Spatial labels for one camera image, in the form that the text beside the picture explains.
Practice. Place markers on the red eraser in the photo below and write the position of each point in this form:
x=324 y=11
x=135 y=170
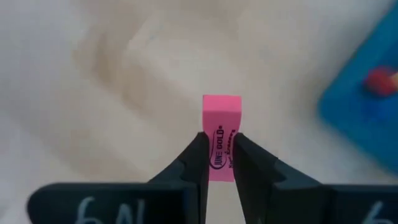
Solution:
x=377 y=81

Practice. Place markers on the pink eraser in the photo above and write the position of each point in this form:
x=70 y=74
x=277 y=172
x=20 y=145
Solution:
x=222 y=115

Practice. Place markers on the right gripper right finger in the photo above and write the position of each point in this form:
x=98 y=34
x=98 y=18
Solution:
x=258 y=186

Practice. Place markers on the teal blue plastic bin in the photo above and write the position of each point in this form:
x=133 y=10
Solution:
x=351 y=118

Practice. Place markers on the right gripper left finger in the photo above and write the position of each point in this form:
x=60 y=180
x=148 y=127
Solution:
x=189 y=174

